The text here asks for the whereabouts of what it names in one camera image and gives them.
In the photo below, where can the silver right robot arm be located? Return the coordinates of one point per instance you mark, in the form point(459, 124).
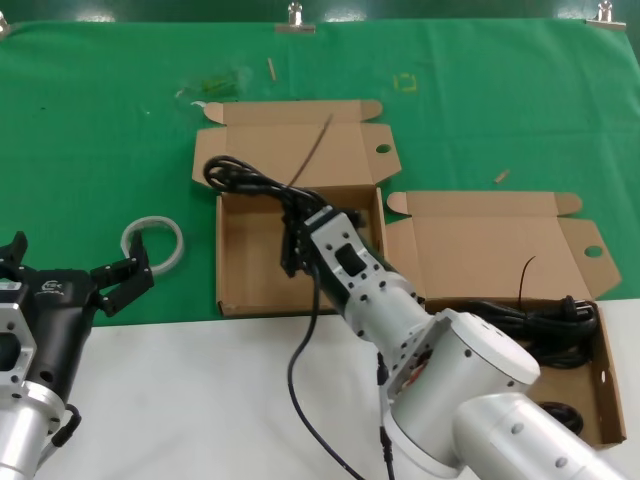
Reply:
point(475, 360)

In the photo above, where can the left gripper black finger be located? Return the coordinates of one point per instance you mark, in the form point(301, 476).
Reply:
point(127, 280)
point(12, 252)

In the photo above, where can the clear plastic bag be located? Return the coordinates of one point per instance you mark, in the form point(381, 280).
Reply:
point(215, 85)

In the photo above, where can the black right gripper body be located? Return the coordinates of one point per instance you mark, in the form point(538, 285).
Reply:
point(334, 292)

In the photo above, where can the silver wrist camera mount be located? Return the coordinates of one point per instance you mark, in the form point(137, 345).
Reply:
point(330, 235)
point(12, 320)

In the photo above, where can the green table cloth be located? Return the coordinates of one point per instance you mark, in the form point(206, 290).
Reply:
point(100, 125)

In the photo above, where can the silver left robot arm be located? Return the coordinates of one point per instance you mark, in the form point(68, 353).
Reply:
point(20, 435)

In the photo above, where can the metal binder clip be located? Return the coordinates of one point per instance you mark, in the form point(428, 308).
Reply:
point(605, 22)
point(295, 27)

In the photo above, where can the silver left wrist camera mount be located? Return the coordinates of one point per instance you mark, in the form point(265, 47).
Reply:
point(12, 320)

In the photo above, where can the short wooden peg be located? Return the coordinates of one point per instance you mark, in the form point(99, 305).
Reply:
point(502, 176)

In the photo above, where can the clear tape roll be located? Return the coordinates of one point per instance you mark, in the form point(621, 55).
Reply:
point(150, 221)

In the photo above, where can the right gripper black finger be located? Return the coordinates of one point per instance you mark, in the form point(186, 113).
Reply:
point(358, 218)
point(297, 247)

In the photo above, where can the thin wooden stick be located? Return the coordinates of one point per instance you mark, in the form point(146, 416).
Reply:
point(271, 69)

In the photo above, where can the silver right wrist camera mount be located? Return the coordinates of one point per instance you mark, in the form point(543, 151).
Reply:
point(330, 235)

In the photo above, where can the open cardboard box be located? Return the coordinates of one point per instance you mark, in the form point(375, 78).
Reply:
point(475, 235)
point(250, 280)

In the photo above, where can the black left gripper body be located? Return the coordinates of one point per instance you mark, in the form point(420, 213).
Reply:
point(55, 310)

